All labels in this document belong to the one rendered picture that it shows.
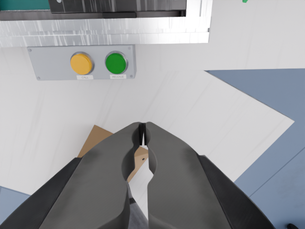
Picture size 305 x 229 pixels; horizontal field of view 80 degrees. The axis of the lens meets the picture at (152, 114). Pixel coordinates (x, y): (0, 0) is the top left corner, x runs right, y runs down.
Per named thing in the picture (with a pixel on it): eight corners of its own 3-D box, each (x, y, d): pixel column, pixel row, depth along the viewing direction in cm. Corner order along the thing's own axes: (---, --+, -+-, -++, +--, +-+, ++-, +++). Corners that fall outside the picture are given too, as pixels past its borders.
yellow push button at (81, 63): (95, 72, 39) (92, 74, 37) (76, 72, 39) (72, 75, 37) (91, 52, 37) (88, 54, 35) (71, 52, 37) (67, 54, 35)
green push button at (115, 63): (127, 71, 39) (126, 73, 37) (109, 72, 39) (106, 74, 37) (125, 52, 37) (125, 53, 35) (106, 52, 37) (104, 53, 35)
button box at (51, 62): (136, 72, 44) (135, 79, 39) (50, 73, 44) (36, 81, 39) (135, 41, 41) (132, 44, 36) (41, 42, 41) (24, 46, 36)
